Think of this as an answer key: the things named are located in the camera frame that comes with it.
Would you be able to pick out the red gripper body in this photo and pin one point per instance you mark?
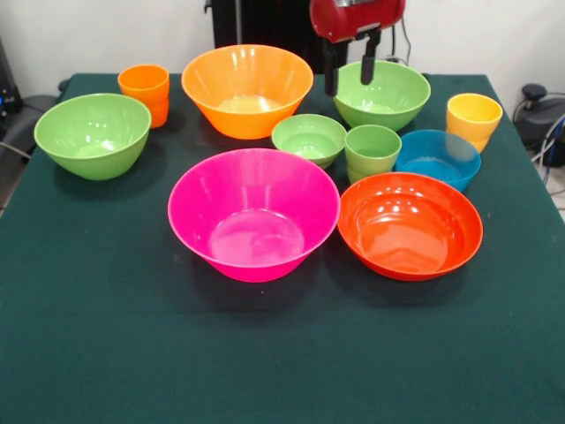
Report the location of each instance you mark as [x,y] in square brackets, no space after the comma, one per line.
[348,22]

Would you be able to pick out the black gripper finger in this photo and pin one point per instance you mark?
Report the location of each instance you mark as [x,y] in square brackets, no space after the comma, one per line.
[331,70]
[367,66]

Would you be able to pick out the pink plastic bowl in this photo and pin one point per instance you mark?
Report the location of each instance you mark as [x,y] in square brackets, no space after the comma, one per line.
[251,221]

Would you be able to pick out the black computer tower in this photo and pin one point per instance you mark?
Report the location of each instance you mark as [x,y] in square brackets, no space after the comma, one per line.
[9,88]

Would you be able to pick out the large green plastic bowl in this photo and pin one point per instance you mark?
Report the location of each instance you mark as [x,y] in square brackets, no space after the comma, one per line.
[88,132]
[388,101]

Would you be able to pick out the small green plastic bowl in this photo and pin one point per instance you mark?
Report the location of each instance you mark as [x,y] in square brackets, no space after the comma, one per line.
[309,137]

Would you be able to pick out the green plastic cup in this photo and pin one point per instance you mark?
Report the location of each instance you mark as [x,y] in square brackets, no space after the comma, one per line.
[371,150]

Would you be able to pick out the large orange plastic bowl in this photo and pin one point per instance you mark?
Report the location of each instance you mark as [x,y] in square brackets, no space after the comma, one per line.
[247,88]

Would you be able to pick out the yellow plastic cup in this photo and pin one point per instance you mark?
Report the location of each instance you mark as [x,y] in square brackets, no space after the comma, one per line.
[472,115]

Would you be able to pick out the blue plastic bowl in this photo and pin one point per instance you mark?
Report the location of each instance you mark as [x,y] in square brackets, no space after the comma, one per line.
[441,165]

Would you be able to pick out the red plastic bowl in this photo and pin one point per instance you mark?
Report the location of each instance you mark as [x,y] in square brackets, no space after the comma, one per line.
[406,229]

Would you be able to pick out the orange plastic cup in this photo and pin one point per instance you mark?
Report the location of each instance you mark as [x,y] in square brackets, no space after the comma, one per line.
[143,88]

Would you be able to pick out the dark green table cloth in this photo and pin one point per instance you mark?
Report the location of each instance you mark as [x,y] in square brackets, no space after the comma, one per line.
[282,353]

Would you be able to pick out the dark grey floor case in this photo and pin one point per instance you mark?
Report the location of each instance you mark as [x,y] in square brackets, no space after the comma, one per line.
[26,123]

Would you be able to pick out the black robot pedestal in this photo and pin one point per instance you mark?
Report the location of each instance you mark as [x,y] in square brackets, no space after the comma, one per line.
[265,22]

